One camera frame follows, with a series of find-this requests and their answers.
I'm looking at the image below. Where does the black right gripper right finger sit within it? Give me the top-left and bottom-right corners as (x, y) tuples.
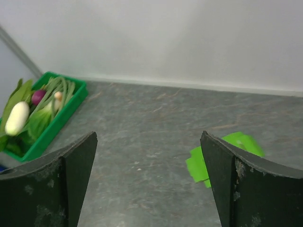
(200, 131), (303, 227)

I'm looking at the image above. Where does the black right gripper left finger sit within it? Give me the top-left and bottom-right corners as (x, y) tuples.
(0, 132), (98, 227)

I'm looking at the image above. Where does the green paper box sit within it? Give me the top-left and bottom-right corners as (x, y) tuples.
(186, 131), (264, 188)

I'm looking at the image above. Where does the green bok choy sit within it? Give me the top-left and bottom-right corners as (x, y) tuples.
(27, 99), (61, 141)

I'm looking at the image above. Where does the white eggplant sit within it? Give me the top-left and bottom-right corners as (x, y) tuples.
(5, 101), (30, 136)

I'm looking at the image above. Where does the purple onion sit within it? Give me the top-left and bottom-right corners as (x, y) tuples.
(31, 89), (46, 105)

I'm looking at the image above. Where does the beige mushroom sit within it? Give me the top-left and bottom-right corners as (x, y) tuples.
(54, 91), (63, 101)

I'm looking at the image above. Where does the large green leaf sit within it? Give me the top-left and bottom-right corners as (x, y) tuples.
(0, 79), (33, 133)

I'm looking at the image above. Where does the green long beans bundle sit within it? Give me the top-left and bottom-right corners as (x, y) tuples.
(30, 76), (76, 120)

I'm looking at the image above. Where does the green plastic tray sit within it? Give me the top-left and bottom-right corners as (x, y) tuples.
(0, 72), (88, 162)

